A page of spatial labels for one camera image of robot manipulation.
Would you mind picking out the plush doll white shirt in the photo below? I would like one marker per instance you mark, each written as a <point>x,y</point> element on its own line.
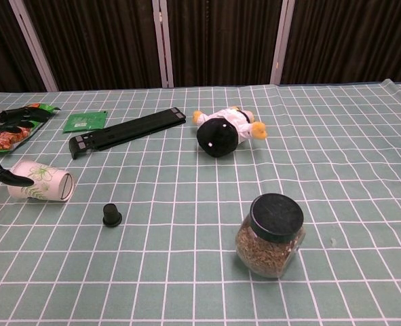
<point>220,136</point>

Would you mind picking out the green orange snack bag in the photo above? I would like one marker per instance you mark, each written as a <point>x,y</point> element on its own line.
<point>1,142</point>

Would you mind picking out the green tea sachet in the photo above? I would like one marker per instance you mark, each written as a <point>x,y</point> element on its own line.
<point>85,121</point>

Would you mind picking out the dark brown curtain panel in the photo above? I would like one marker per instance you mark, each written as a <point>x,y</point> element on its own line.
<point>95,44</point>
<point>349,37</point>
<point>220,40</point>
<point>0,44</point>

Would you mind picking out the small black stopper cap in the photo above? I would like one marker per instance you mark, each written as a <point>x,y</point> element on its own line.
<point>111,215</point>

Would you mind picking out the green white grid tablecloth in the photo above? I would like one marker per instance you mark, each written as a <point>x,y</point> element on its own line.
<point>200,271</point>

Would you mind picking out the white partition post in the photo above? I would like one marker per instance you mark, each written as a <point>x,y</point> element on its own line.
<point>281,40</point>
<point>34,44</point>
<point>163,40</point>

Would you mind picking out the glass jar black lid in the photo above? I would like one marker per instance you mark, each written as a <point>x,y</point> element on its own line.
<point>271,237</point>

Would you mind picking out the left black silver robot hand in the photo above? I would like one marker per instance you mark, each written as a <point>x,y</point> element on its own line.
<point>20,115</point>

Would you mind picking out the long black bar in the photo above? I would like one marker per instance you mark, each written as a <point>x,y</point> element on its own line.
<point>129,130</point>

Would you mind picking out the white floral paper cup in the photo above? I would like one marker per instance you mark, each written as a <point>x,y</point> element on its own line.
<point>51,185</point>

